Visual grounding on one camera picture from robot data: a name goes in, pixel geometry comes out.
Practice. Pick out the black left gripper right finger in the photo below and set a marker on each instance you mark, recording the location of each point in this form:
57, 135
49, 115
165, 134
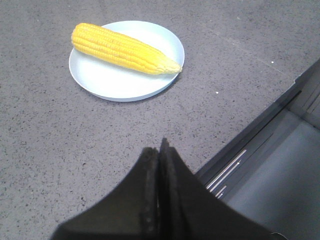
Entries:
189, 212

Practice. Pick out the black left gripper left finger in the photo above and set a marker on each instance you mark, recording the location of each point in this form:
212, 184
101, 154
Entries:
129, 212

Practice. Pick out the light blue round plate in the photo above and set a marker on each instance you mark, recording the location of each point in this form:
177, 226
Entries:
118, 84

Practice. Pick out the yellow corn cob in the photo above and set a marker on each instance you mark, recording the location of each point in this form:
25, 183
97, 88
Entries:
122, 50

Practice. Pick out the dark cabinet drawer front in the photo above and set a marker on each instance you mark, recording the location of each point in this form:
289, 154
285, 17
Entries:
277, 183

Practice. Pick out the short silver drawer handle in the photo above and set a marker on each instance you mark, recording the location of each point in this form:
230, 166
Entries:
220, 193

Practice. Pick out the long silver drawer handle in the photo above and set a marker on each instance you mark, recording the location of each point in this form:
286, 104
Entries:
213, 184

